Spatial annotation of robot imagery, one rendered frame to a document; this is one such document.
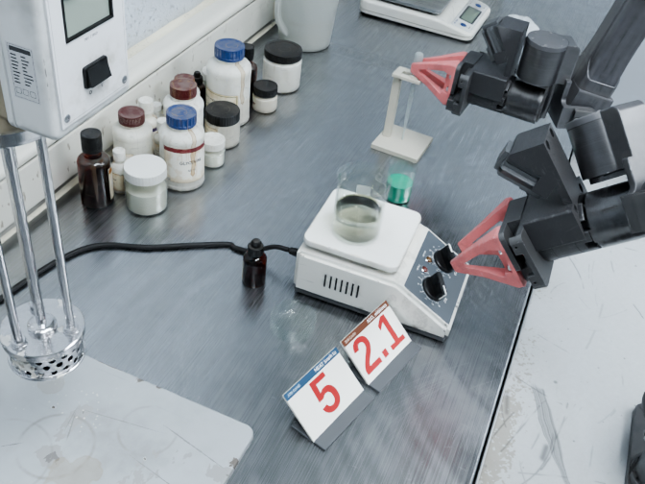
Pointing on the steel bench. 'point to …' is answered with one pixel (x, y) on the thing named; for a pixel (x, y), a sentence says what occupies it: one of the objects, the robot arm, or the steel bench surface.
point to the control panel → (430, 276)
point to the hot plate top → (404, 232)
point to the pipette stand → (413, 143)
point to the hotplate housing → (369, 286)
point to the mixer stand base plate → (110, 431)
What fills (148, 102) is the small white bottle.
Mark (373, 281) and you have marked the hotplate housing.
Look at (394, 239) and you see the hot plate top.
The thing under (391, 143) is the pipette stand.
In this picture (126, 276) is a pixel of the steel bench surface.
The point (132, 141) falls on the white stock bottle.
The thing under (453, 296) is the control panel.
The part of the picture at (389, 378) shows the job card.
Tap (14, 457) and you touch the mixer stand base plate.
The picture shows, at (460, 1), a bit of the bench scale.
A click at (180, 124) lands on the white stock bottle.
